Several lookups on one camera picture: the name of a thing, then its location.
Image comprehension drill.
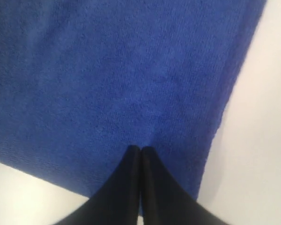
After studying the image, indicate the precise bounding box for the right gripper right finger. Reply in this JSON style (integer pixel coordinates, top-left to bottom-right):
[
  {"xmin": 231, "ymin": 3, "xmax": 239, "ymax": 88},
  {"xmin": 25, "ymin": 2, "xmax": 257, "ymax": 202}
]
[{"xmin": 141, "ymin": 147, "xmax": 226, "ymax": 225}]

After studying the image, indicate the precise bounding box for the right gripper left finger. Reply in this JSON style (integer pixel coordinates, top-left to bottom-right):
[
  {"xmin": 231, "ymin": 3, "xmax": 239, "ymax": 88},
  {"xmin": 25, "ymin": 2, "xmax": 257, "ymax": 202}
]
[{"xmin": 57, "ymin": 145, "xmax": 141, "ymax": 225}]

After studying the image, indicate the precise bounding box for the blue towel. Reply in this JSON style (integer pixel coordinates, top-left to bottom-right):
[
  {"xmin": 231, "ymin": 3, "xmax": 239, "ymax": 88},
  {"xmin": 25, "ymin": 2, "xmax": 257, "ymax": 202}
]
[{"xmin": 0, "ymin": 0, "xmax": 265, "ymax": 198}]

